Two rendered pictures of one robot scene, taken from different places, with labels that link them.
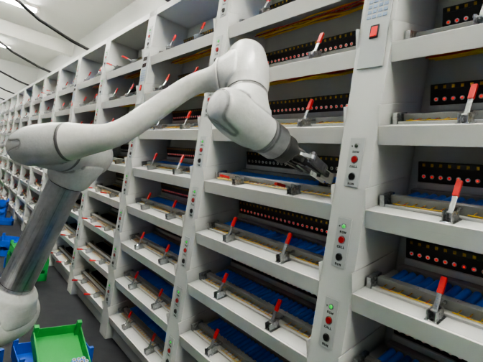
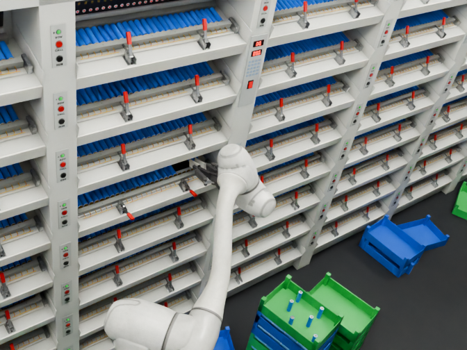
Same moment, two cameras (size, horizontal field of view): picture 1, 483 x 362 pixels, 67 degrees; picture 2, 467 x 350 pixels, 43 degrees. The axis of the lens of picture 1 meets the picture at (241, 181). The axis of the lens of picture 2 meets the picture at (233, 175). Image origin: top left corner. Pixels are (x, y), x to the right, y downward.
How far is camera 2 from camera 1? 2.38 m
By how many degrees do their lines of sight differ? 94
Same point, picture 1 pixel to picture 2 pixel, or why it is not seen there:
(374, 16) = (251, 75)
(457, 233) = (276, 162)
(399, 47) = (260, 91)
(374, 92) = (247, 117)
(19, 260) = not seen: outside the picture
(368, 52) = (245, 96)
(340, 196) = not seen: hidden behind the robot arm
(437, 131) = (273, 128)
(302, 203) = (198, 190)
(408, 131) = (261, 131)
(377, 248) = not seen: hidden behind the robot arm
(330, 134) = (217, 146)
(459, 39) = (286, 85)
